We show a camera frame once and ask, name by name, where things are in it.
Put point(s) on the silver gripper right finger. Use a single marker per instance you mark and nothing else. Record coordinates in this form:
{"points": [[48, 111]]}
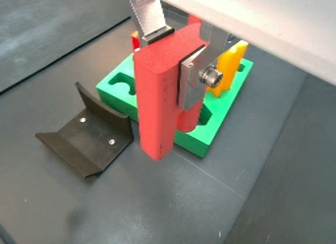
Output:
{"points": [[198, 71]]}

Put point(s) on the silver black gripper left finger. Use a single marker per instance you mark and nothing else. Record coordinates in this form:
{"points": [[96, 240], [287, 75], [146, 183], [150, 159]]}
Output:
{"points": [[150, 20]]}

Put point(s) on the red square-circle peg block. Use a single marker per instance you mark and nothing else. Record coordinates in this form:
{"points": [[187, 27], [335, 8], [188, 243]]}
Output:
{"points": [[156, 67]]}

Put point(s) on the green shape sorter board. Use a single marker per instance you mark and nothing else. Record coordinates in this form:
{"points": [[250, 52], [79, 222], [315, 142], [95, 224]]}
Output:
{"points": [[116, 92]]}

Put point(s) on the yellow star block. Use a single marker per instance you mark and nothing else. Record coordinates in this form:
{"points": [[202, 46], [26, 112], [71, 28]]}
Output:
{"points": [[227, 65]]}

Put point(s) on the red rectangular block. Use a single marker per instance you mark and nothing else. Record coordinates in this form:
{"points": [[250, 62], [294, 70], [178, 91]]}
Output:
{"points": [[135, 41]]}

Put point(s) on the black angled holder bracket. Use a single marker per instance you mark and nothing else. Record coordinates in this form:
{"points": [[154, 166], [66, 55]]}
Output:
{"points": [[94, 138]]}

